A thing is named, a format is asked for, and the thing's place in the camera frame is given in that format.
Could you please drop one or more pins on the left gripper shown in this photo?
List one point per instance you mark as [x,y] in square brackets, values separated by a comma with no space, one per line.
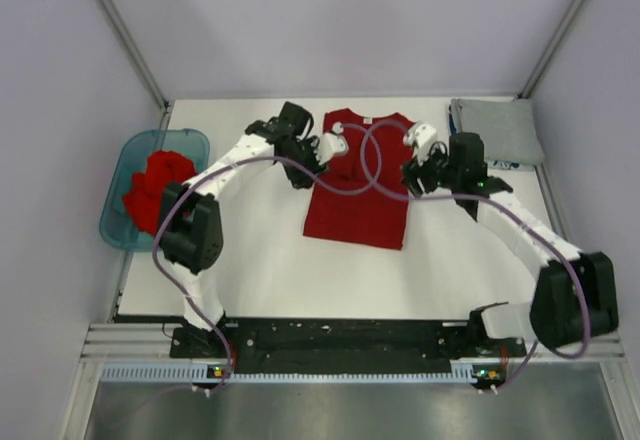
[300,179]

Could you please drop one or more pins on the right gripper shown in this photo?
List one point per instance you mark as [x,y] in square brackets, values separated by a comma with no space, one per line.
[413,171]

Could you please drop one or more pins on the dark red t-shirt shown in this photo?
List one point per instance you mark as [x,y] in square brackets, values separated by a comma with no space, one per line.
[370,218]

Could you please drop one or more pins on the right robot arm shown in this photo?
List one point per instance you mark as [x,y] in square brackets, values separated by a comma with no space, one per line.
[574,296]

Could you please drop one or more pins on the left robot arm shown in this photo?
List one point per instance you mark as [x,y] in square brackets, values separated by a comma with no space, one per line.
[189,239]

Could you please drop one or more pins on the folded blue white t-shirt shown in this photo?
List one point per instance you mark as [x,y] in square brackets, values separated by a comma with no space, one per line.
[505,164]

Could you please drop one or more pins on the folded grey t-shirt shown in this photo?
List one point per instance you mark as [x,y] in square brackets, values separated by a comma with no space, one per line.
[500,130]

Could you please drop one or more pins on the bright red t-shirt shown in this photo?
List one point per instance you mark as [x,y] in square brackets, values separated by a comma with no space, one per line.
[143,201]

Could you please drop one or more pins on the teal plastic bin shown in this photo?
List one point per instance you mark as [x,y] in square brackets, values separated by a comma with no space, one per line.
[116,226]

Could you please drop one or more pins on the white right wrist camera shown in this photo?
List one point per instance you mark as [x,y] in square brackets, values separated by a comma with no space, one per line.
[420,138]

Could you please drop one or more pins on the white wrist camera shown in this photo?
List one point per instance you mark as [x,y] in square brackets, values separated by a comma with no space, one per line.
[332,144]
[420,138]

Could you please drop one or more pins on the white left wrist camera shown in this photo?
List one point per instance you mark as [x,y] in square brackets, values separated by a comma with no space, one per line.
[332,144]

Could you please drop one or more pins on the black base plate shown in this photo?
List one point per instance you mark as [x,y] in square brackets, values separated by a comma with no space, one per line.
[334,364]

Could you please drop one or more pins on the aluminium frame rail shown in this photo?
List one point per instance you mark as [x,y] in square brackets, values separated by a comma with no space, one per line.
[250,338]

